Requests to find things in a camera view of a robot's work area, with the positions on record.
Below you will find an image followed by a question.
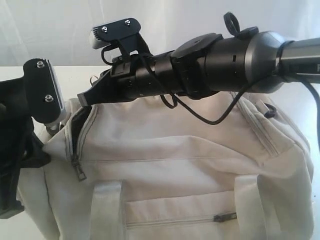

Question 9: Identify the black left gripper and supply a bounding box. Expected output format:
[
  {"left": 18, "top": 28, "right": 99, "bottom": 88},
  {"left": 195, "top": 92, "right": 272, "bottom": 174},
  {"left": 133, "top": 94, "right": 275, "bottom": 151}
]
[{"left": 0, "top": 77, "right": 51, "bottom": 220}]

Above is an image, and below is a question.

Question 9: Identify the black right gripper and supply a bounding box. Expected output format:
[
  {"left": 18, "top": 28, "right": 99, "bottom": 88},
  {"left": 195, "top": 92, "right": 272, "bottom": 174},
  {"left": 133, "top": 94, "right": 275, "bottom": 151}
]
[{"left": 77, "top": 56, "right": 160, "bottom": 107}]

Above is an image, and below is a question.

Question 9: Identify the beige fabric duffel bag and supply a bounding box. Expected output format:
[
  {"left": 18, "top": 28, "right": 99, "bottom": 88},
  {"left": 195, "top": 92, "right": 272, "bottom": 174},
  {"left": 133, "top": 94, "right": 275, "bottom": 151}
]
[{"left": 17, "top": 93, "right": 314, "bottom": 240}]

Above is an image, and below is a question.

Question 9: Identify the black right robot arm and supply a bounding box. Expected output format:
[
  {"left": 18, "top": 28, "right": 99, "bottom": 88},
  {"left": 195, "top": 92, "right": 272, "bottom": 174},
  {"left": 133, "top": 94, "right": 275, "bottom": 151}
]
[{"left": 78, "top": 31, "right": 320, "bottom": 106}]

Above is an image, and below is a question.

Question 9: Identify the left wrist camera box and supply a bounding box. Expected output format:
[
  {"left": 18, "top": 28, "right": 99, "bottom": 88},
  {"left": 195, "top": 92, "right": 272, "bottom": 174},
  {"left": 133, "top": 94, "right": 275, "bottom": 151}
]
[{"left": 23, "top": 58, "right": 66, "bottom": 127}]

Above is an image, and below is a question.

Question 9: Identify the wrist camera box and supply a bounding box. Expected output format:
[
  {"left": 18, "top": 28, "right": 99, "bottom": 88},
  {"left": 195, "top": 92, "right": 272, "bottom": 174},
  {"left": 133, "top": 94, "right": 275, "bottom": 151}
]
[
  {"left": 89, "top": 17, "right": 141, "bottom": 50},
  {"left": 23, "top": 58, "right": 66, "bottom": 127}
]

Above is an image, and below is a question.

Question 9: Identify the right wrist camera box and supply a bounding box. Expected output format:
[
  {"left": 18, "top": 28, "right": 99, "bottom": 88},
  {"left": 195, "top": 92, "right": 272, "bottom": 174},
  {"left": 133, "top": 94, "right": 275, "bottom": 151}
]
[{"left": 89, "top": 17, "right": 141, "bottom": 50}]

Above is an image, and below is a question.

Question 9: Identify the black camera cable right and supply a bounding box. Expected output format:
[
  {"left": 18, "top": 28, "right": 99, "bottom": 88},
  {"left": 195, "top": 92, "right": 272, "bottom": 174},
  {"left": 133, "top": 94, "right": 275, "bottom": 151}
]
[{"left": 101, "top": 12, "right": 320, "bottom": 156}]

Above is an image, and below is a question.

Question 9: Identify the black plastic D-ring far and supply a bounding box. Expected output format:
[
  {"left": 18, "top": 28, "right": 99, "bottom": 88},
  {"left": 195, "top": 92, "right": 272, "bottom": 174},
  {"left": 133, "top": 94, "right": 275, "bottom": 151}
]
[{"left": 258, "top": 101, "right": 277, "bottom": 119}]

